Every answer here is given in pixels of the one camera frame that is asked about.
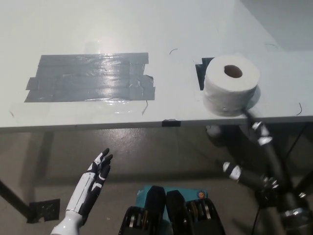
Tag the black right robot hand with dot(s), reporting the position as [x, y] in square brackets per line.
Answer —
[274, 166]

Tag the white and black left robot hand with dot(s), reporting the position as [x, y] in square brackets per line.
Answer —
[80, 195]

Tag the white toilet paper roll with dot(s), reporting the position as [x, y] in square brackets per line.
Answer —
[227, 95]

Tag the black ribbed left robot block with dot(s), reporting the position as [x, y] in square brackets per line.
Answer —
[154, 203]

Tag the black ribbed robot block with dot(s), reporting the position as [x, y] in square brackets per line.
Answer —
[154, 203]
[178, 208]

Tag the teal robot body box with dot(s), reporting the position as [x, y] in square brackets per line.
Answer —
[190, 193]

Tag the black ribbed right robot block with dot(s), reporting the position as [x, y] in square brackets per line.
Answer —
[178, 208]

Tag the black table leg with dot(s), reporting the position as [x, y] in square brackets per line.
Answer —
[14, 198]

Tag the white shoe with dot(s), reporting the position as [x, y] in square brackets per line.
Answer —
[213, 130]

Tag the small black tape piece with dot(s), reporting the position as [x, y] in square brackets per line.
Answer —
[171, 123]

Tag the black tape square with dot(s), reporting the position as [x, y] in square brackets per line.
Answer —
[201, 73]

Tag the grey duct tape patch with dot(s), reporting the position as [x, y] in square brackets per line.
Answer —
[90, 78]

